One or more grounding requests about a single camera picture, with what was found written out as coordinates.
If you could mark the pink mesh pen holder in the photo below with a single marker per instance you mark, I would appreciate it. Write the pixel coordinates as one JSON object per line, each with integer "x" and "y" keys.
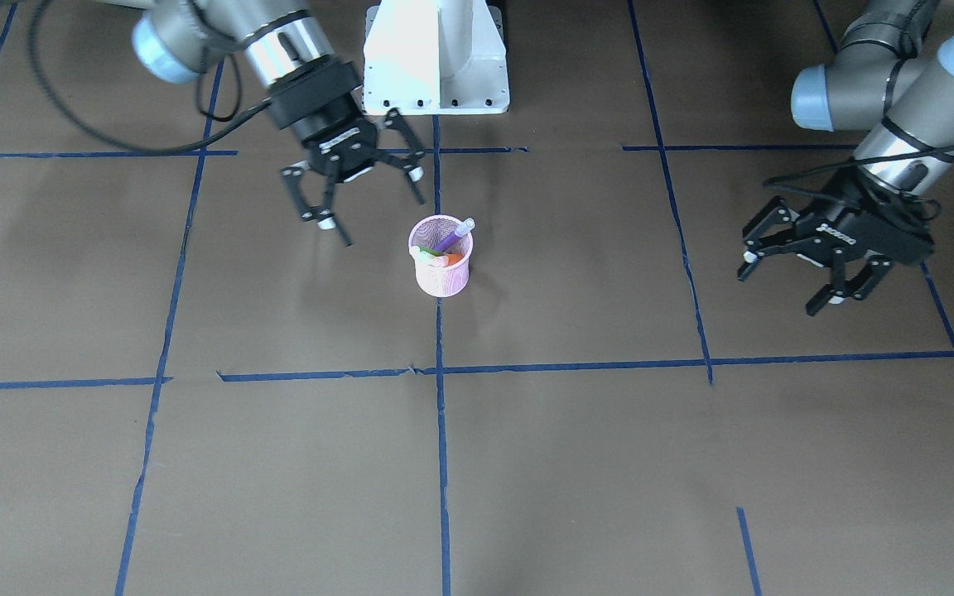
{"x": 441, "y": 282}

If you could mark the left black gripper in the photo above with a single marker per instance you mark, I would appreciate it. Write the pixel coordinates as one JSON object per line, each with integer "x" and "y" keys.
{"x": 850, "y": 234}

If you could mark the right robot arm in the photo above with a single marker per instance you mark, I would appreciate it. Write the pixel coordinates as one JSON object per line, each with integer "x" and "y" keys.
{"x": 178, "y": 41}

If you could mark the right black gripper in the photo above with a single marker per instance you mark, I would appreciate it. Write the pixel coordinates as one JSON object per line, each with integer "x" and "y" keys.
{"x": 321, "y": 124}

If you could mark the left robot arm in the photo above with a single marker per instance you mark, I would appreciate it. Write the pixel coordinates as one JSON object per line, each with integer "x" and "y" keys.
{"x": 881, "y": 85}

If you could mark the orange highlighter pen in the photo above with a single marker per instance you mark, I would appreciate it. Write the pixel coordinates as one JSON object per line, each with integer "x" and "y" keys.
{"x": 447, "y": 260}

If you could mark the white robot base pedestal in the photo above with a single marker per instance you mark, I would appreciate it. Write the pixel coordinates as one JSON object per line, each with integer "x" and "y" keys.
{"x": 435, "y": 57}

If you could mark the yellow highlighter pen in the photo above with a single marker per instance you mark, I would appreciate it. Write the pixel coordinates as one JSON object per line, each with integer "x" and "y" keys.
{"x": 419, "y": 258}

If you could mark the purple marker pen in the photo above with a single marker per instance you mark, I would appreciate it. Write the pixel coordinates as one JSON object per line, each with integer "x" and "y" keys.
{"x": 461, "y": 231}

